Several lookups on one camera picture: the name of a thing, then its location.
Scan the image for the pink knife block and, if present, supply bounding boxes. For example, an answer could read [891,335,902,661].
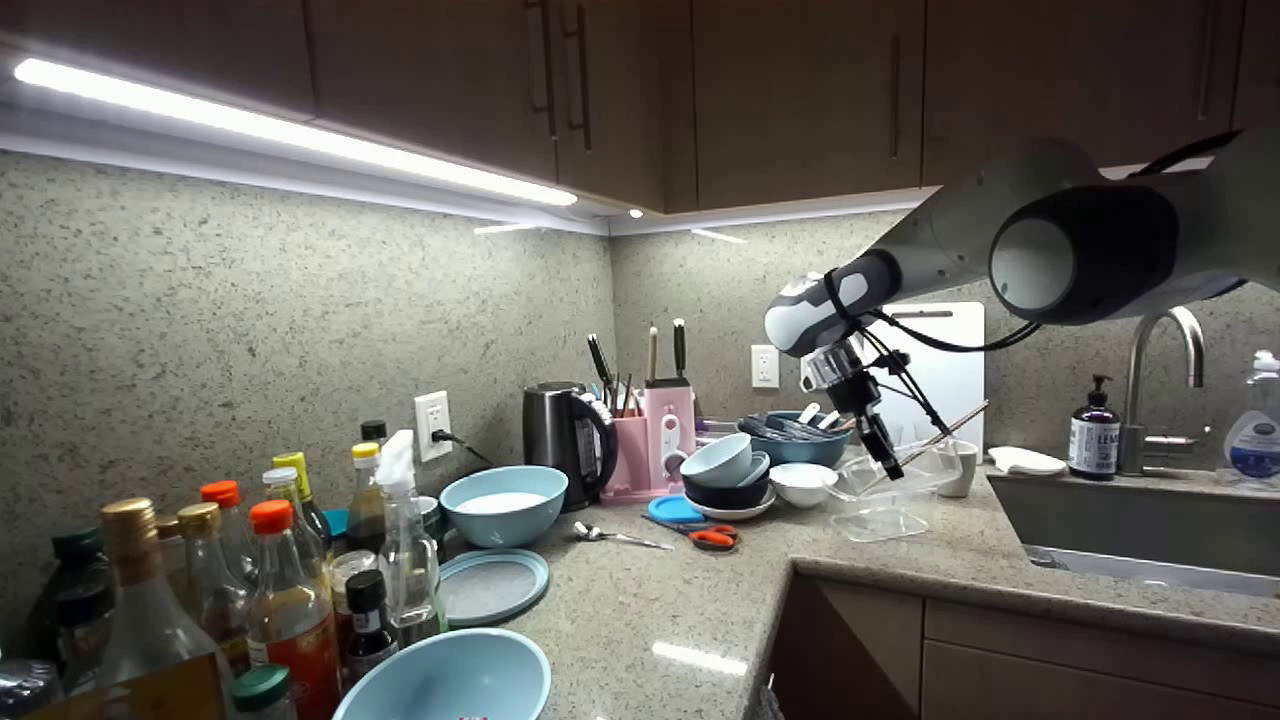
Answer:
[605,379,698,503]

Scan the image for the clear plastic container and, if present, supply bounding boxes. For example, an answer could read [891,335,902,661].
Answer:
[837,448,963,507]
[834,496,929,542]

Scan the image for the upper wooden cabinets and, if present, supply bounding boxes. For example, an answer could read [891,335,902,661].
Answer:
[0,0,1280,207]

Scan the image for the black electric kettle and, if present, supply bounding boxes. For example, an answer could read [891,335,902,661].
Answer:
[524,384,616,507]

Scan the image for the dark green cap bottle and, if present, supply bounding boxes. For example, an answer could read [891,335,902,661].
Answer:
[28,529,115,683]

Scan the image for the wall power outlet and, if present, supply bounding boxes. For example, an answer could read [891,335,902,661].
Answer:
[418,392,454,462]

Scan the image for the light blue front bowl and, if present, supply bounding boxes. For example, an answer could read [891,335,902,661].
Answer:
[332,626,554,720]

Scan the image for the dark soap pump bottle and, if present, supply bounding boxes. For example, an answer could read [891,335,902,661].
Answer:
[1070,374,1119,481]

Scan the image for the under cabinet light strip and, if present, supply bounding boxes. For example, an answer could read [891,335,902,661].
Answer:
[14,57,578,207]

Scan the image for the white mug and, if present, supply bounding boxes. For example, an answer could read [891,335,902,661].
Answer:
[942,443,981,500]

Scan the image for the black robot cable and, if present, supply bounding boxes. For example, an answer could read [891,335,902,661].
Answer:
[825,273,1055,432]

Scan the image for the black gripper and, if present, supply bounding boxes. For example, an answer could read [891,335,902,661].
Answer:
[803,338,906,481]

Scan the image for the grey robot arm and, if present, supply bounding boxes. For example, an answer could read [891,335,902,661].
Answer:
[763,125,1280,481]

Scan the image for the metal spoon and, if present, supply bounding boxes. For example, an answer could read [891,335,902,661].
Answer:
[570,518,667,547]

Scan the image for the orange handled scissors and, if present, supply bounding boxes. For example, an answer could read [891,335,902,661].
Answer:
[690,524,739,552]

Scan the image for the blue sponge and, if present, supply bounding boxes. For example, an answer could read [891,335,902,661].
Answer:
[643,496,709,529]

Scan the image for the stacked blue black bowls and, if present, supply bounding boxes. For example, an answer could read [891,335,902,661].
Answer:
[682,432,771,515]

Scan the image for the dark blue dish bowl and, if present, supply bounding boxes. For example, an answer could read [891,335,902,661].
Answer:
[739,409,847,467]

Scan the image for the yellow cap bottle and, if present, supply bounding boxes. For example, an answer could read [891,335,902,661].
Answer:
[349,439,383,552]

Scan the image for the steel kitchen faucet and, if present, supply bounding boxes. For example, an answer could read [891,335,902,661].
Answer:
[1119,305,1206,474]

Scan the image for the light blue mixing bowl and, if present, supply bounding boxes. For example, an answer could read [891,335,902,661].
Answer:
[439,462,570,547]

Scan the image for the orange cap sauce bottle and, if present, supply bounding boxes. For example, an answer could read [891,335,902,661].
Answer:
[250,500,339,720]

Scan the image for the clear spray bottle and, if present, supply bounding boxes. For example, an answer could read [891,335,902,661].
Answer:
[374,427,445,642]

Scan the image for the light blue plate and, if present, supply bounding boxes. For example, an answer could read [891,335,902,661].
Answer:
[439,547,554,626]

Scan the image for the white cutting board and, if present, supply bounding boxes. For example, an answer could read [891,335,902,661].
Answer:
[876,298,987,443]

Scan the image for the gold cap oil bottle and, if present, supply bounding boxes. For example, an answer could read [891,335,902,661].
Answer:
[91,496,231,720]

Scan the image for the small white bowl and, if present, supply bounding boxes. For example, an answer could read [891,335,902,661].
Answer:
[768,462,837,507]

